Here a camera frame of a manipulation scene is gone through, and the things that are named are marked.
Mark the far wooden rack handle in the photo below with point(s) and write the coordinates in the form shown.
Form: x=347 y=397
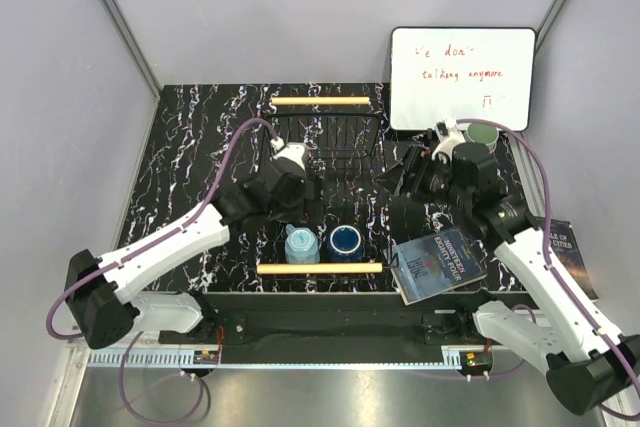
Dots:
x=331 y=100

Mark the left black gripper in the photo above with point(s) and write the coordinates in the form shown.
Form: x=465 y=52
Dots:
x=298 y=212

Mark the near wooden rack handle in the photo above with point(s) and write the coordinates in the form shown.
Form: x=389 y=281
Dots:
x=320 y=268

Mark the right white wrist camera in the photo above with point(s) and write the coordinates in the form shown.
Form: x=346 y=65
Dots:
x=449 y=136

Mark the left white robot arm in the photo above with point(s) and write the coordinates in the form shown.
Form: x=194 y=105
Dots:
x=107 y=295

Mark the white slotted cable duct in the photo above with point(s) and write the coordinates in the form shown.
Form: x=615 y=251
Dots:
x=291 y=356

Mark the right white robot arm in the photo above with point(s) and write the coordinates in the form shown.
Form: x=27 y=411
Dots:
x=584 y=357

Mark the Tale of Two Cities book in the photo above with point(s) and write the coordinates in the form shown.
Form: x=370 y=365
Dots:
x=564 y=245

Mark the black wire dish rack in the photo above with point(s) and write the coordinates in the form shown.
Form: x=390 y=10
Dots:
x=346 y=154

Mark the sage green plastic cup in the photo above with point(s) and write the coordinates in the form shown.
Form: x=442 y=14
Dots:
x=484 y=134

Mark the dark blue ceramic cup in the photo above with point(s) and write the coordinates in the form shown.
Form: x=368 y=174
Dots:
x=345 y=244

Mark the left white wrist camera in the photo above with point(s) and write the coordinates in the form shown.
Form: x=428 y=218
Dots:
x=292 y=151

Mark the Nineteen Eighty-Four book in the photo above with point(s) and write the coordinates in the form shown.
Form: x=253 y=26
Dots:
x=425 y=267

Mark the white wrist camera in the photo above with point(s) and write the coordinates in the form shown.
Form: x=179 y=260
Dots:
x=449 y=136
x=292 y=151

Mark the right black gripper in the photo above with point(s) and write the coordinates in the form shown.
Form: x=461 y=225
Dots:
x=417 y=160

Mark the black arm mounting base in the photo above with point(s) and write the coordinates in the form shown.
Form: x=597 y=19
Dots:
x=346 y=320

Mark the light blue faceted cup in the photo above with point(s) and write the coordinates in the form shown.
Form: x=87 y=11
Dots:
x=301 y=246

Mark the wooden rack handle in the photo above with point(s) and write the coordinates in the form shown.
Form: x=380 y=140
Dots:
x=320 y=268
x=331 y=100

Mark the white dry-erase board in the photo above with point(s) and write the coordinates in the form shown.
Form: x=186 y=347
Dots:
x=461 y=73

